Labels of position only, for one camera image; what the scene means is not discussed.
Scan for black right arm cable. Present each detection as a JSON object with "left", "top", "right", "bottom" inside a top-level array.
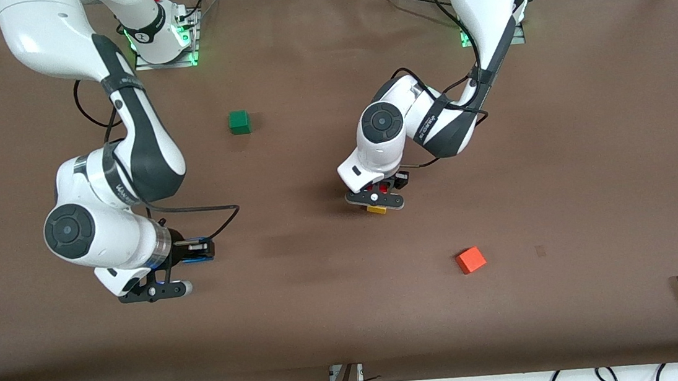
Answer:
[{"left": 71, "top": 64, "right": 243, "bottom": 253}]

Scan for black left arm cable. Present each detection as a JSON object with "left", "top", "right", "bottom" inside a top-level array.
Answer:
[{"left": 381, "top": 0, "right": 494, "bottom": 170}]

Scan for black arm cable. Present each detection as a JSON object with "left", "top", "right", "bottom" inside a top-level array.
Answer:
[
  {"left": 381, "top": 0, "right": 494, "bottom": 170},
  {"left": 71, "top": 64, "right": 243, "bottom": 253}
]

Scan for black base connector cables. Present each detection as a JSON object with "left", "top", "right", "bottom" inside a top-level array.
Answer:
[{"left": 162, "top": 0, "right": 224, "bottom": 32}]

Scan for green cube block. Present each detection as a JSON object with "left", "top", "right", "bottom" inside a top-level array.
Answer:
[{"left": 227, "top": 110, "right": 253, "bottom": 136}]

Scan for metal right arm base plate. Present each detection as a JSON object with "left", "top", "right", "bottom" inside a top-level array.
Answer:
[{"left": 129, "top": 5, "right": 206, "bottom": 73}]

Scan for orange cube block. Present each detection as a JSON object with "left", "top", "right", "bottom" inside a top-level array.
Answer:
[{"left": 454, "top": 245, "right": 489, "bottom": 276}]

